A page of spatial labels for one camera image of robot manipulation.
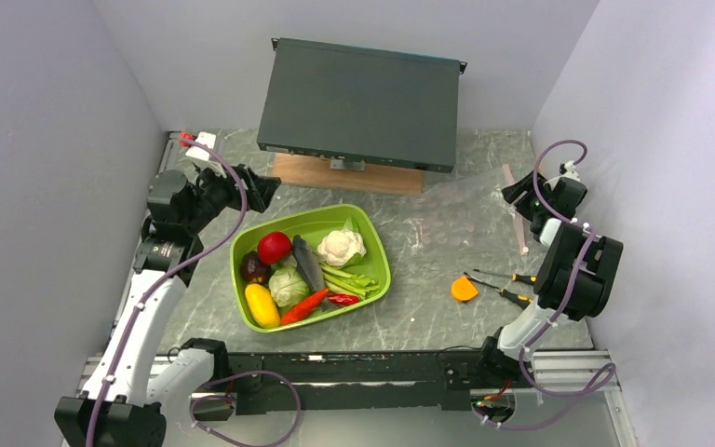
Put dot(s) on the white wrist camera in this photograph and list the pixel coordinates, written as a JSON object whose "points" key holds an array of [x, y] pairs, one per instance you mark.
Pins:
{"points": [[200, 149], [568, 171]]}

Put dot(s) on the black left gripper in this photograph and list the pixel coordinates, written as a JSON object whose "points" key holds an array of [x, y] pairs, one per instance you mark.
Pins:
{"points": [[261, 189]]}

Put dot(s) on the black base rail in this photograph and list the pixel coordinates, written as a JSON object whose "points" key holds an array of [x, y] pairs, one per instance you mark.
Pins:
{"points": [[259, 383]]}

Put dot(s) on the clear pink zip top bag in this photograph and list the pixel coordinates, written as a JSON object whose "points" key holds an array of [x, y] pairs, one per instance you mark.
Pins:
{"points": [[466, 216]]}

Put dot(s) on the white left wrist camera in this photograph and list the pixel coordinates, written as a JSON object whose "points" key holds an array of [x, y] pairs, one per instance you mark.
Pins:
{"points": [[200, 149]]}

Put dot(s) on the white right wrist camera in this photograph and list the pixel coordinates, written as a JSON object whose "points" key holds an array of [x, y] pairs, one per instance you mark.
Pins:
{"points": [[568, 171]]}

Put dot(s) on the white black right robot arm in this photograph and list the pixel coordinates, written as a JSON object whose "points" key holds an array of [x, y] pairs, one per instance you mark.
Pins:
{"points": [[574, 281]]}

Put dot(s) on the red tomato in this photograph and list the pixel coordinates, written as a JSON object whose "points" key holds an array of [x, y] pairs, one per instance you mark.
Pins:
{"points": [[273, 247]]}

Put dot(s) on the white cauliflower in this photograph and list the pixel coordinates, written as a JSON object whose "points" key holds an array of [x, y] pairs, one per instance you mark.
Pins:
{"points": [[342, 247]]}

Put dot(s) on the green plastic tray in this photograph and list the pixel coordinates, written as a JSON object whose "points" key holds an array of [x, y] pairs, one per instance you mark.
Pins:
{"points": [[313, 225]]}

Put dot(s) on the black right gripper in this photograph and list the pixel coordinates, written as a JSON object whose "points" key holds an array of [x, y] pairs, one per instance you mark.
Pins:
{"points": [[513, 192]]}

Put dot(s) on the green celery stalks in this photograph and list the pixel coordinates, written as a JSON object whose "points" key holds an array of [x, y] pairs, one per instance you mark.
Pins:
{"points": [[348, 283]]}

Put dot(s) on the lower black yellow screwdriver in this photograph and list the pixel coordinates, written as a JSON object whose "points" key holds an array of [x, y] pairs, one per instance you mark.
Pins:
{"points": [[521, 301]]}

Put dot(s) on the orange red chili pepper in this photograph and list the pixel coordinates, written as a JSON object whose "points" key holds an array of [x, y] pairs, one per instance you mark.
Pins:
{"points": [[303, 309]]}

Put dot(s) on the green cabbage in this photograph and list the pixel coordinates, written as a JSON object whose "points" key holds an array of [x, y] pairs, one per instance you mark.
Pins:
{"points": [[287, 287]]}

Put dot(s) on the grey toy fish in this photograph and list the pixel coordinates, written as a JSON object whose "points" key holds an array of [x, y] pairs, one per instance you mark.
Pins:
{"points": [[308, 266]]}

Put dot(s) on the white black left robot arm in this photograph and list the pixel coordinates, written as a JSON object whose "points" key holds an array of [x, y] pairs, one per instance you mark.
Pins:
{"points": [[121, 403]]}

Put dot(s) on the orange pumpkin slice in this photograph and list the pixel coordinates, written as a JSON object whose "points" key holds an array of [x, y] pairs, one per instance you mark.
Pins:
{"points": [[463, 290]]}

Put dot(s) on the yellow bell pepper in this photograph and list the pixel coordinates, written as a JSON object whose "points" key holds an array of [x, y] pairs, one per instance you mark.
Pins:
{"points": [[262, 306]]}

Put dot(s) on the wooden board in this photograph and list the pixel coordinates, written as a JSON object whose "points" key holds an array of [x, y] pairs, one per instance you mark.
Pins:
{"points": [[312, 172]]}

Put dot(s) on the dark grey rack device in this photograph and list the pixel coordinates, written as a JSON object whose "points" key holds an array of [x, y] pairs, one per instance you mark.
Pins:
{"points": [[362, 104]]}

